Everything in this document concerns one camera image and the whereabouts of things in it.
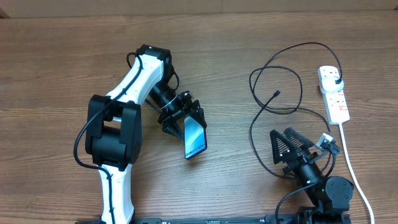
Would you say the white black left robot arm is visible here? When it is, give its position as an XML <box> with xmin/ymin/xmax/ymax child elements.
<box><xmin>73</xmin><ymin>44</ymin><xmax>208</xmax><ymax>223</ymax></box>

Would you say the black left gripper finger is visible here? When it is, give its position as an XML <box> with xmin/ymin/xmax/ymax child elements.
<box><xmin>189</xmin><ymin>100</ymin><xmax>207</xmax><ymax>128</ymax></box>
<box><xmin>162</xmin><ymin>120</ymin><xmax>183</xmax><ymax>140</ymax></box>

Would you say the white power strip cord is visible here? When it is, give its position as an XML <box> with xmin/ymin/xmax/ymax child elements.
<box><xmin>338</xmin><ymin>123</ymin><xmax>376</xmax><ymax>224</ymax></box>

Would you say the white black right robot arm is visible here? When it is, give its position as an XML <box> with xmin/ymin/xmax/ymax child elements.
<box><xmin>264</xmin><ymin>128</ymin><xmax>354</xmax><ymax>224</ymax></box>

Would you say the white power strip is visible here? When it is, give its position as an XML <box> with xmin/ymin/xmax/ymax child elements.
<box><xmin>317</xmin><ymin>65</ymin><xmax>350</xmax><ymax>124</ymax></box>

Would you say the blue screen smartphone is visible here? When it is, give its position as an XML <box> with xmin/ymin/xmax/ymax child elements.
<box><xmin>184</xmin><ymin>116</ymin><xmax>207</xmax><ymax>160</ymax></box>

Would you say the white charger plug adapter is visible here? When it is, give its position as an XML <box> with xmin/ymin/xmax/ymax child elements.
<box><xmin>320</xmin><ymin>77</ymin><xmax>345</xmax><ymax>94</ymax></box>

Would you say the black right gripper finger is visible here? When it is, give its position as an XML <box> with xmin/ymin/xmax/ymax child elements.
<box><xmin>284</xmin><ymin>128</ymin><xmax>315</xmax><ymax>148</ymax></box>
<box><xmin>270</xmin><ymin>129</ymin><xmax>299</xmax><ymax>164</ymax></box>

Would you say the black usb charging cable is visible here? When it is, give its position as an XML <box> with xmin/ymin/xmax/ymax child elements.
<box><xmin>248</xmin><ymin>42</ymin><xmax>343</xmax><ymax>180</ymax></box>

